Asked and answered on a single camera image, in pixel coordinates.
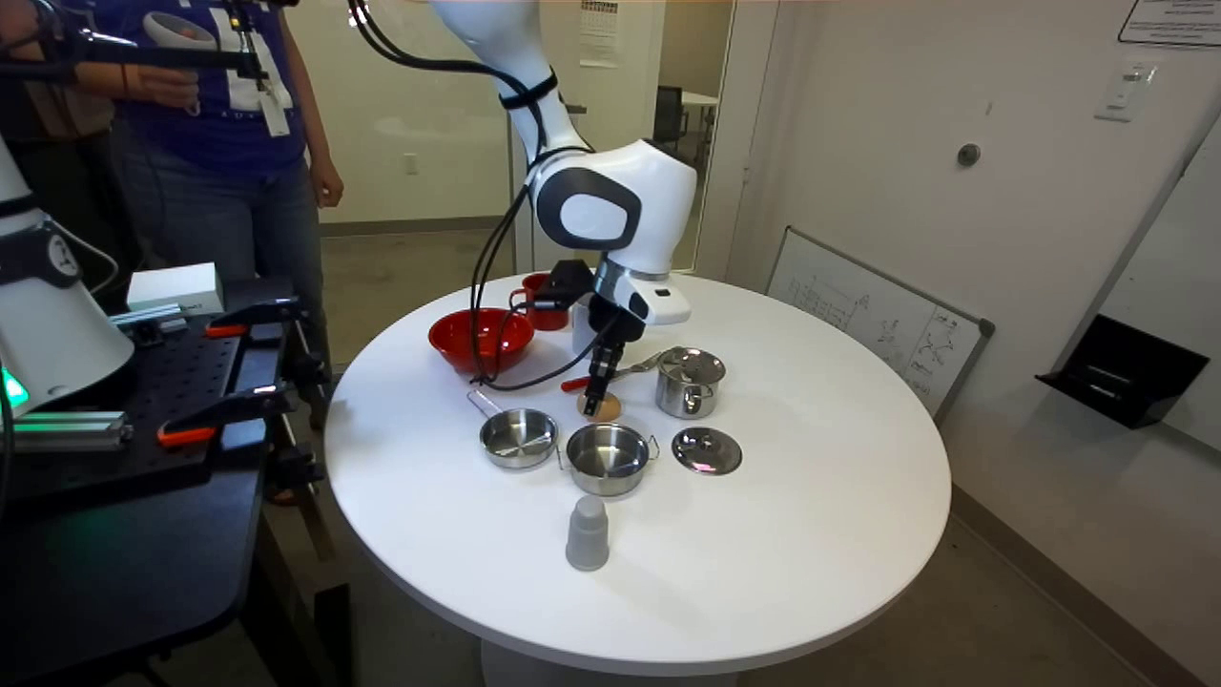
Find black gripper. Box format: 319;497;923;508
581;260;658;414

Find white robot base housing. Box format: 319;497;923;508
0;134;139;410

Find red bowl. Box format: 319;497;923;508
424;305;540;380

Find person's left hand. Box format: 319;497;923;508
307;152;349;208

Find person's right hand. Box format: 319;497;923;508
125;59;207;115

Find small steel pot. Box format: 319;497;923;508
649;343;734;423

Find small steel frying pan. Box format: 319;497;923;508
464;384;567;473

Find round steel lid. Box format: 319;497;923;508
668;423;748;480

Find clear upturned plastic cup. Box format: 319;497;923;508
563;493;616;576

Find black office chair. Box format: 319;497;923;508
653;78;718;168

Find leaning whiteboard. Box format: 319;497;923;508
766;223;1000;421

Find white door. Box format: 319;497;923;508
512;0;668;276

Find white ID badge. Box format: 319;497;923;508
227;12;298;141

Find white box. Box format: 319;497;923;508
121;260;230;321

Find person in blue shirt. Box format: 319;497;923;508
0;0;349;375

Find black cart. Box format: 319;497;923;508
0;281;338;687

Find silver metal bar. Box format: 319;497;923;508
7;405;133;450

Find black horizontal rod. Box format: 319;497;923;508
0;24;263;86

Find red-handled metal spoon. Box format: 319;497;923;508
556;343;693;395

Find steel bowl with handles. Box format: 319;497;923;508
556;421;666;501

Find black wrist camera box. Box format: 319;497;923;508
542;255;598;318

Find black clamp orange handle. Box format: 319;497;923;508
186;296;310;353
152;379;296;454

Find white wall switch plate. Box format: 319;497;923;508
1093;59;1164;129

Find framed wall sign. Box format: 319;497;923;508
1116;0;1221;49

